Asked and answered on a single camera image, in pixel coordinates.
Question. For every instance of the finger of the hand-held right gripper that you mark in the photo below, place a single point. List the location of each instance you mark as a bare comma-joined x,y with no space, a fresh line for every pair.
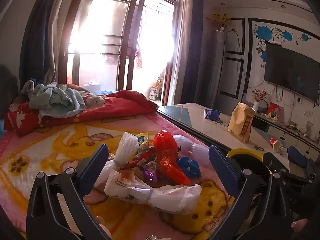
272,161
297,156

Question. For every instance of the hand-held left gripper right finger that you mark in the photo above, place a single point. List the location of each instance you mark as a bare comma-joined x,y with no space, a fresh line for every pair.
222,170

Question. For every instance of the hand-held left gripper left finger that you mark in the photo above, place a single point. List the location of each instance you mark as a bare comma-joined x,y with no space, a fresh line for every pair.
95,166

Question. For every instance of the yellow rimmed trash can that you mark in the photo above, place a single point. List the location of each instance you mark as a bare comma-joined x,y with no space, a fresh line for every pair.
252,161

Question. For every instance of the blue plastic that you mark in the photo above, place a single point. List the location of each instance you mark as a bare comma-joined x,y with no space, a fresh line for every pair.
190,167

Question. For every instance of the red snack wrapper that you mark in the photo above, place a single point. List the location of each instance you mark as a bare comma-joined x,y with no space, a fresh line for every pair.
142,157

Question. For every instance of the yellow snack wrapper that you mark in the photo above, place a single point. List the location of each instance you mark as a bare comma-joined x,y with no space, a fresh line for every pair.
144,143

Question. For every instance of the purple snack wrapper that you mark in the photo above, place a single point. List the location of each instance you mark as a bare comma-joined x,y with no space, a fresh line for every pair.
150,173

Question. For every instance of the red plastic bag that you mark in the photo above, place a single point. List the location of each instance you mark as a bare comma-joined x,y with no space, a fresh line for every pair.
167,155

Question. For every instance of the person's right hand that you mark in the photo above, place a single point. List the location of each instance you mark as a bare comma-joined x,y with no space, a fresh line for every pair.
300,225

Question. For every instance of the person's left hand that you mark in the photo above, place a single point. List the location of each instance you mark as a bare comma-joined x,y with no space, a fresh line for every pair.
105,231

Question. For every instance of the red paper cup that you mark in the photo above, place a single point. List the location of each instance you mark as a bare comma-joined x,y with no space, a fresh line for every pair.
275,143

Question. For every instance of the white television cabinet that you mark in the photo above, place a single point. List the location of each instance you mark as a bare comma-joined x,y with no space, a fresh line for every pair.
295,136

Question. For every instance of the small brown packet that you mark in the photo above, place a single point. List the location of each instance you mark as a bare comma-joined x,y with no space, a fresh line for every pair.
310,127

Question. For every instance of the pink printed blanket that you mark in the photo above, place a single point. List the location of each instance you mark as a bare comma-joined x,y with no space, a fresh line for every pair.
50,155

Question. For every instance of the brown paper bag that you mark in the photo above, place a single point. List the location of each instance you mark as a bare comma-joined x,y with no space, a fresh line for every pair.
241,125

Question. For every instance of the red picture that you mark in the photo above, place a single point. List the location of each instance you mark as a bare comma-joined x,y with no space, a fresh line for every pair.
275,111

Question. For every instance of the white vase with red flowers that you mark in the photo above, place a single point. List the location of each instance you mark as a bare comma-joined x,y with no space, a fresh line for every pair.
255,106

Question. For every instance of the white coffee table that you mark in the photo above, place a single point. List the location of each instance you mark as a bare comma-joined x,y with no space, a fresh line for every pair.
190,120

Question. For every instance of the red floral quilt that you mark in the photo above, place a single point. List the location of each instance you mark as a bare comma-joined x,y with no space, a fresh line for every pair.
120,105

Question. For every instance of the dark blue quilted sofa cover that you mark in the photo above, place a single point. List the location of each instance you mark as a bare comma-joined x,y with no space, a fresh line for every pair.
105,92

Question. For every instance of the light blue clothes pile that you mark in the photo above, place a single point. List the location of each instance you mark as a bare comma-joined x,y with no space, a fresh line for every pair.
55,100

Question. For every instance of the white paint bucket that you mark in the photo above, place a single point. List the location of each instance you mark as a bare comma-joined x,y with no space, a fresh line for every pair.
153,93

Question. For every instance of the grey standing air conditioner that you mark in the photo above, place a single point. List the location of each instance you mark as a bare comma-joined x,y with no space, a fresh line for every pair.
216,67

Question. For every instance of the balcony plant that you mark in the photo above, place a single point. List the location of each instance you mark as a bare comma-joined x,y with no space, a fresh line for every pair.
160,83

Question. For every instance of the hanging red clothes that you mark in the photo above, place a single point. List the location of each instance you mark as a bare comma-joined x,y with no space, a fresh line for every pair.
139,60

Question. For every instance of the dark blue curtain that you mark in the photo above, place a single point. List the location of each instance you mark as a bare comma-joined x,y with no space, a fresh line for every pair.
192,55
37,42

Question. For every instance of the yellow artificial flowers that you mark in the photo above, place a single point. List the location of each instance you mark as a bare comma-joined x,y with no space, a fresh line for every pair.
220,18

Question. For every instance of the white wall notice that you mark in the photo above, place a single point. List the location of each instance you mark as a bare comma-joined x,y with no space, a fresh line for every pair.
306,113

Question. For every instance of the round black frame ornament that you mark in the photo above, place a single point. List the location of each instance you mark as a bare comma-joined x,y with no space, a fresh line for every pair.
263,111

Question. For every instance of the white wall socket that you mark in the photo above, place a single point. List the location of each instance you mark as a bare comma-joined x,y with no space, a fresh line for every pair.
300,100

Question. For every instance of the black wall television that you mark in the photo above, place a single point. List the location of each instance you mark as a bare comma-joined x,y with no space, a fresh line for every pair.
290,72

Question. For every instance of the blue flower wall sticker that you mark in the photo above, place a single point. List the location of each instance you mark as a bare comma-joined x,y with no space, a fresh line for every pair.
263,32

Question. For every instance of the brown sliding door frame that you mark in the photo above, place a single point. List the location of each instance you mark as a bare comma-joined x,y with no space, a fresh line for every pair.
128,42

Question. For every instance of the white security camera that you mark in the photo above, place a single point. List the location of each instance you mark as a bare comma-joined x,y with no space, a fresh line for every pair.
221,28

